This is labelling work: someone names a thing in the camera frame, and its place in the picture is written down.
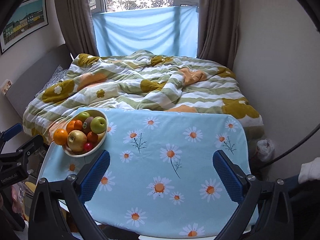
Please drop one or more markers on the cream duck bowl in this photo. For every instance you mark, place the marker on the cream duck bowl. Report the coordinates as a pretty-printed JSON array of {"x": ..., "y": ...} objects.
[{"x": 102, "y": 136}]

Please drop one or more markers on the green apple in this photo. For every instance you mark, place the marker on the green apple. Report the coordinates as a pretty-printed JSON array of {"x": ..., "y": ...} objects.
[
  {"x": 82, "y": 116},
  {"x": 98, "y": 125}
]

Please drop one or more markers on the grey bed headboard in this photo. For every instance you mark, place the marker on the grey bed headboard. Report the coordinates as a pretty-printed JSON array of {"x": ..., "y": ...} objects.
[{"x": 36, "y": 76}]

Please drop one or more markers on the white plastic bag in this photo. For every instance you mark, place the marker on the white plastic bag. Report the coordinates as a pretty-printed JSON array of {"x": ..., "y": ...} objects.
[{"x": 265, "y": 150}]

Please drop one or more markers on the blue daisy tablecloth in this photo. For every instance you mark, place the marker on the blue daisy tablecloth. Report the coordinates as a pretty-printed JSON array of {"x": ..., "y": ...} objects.
[{"x": 161, "y": 181}]

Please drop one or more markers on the bumpy orange mandarin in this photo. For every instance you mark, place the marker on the bumpy orange mandarin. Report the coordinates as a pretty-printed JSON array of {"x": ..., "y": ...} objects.
[{"x": 92, "y": 137}]

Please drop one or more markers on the large yellow pear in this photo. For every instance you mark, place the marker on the large yellow pear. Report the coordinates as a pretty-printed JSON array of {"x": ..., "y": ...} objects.
[{"x": 76, "y": 141}]

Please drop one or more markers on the green apple in bowl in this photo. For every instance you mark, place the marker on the green apple in bowl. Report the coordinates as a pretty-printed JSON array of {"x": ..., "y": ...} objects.
[{"x": 82, "y": 116}]

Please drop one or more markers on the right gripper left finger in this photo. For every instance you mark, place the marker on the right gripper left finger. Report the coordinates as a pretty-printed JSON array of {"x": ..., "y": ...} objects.
[{"x": 46, "y": 220}]

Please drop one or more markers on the small orange mandarin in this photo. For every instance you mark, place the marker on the small orange mandarin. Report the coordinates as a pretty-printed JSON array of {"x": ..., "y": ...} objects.
[{"x": 78, "y": 125}]

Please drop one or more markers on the light blue window cloth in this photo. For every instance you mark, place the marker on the light blue window cloth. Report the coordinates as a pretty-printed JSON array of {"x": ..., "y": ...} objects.
[{"x": 171, "y": 31}]

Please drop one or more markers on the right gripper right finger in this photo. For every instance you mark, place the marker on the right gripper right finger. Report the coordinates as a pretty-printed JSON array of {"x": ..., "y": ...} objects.
[{"x": 264, "y": 209}]

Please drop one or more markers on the smooth orange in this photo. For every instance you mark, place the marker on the smooth orange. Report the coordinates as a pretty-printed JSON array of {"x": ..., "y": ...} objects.
[
  {"x": 70, "y": 126},
  {"x": 60, "y": 136}
]

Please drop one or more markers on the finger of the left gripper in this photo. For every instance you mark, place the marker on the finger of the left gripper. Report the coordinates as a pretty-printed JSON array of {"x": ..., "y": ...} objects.
[
  {"x": 11, "y": 132},
  {"x": 31, "y": 146}
]

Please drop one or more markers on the brown right curtain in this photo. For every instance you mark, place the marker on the brown right curtain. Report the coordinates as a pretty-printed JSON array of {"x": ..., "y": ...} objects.
[{"x": 218, "y": 31}]

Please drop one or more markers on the white wall socket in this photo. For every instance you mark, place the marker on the white wall socket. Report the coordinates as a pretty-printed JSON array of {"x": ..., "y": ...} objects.
[{"x": 6, "y": 86}]

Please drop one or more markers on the brown kiwi with sticker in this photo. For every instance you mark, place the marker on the brown kiwi with sticker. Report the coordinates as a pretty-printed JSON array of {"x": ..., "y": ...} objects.
[{"x": 86, "y": 126}]

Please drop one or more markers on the green striped floral duvet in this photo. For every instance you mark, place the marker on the green striped floral duvet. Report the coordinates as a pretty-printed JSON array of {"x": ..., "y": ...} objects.
[{"x": 145, "y": 81}]

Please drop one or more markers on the brown left curtain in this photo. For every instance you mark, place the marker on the brown left curtain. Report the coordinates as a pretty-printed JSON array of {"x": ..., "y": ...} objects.
[{"x": 76, "y": 24}]

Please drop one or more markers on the large red tomato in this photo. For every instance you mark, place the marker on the large red tomato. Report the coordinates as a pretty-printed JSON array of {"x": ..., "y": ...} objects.
[{"x": 88, "y": 147}]

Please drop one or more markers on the framed houses picture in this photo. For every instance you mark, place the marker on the framed houses picture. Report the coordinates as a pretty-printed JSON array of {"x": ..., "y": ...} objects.
[{"x": 30, "y": 16}]

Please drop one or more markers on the brown curtain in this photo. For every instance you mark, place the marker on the brown curtain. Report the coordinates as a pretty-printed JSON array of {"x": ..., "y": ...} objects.
[
  {"x": 218, "y": 31},
  {"x": 76, "y": 24}
]

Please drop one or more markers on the person's left hand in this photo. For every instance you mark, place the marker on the person's left hand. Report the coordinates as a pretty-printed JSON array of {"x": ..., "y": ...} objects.
[{"x": 16, "y": 204}]

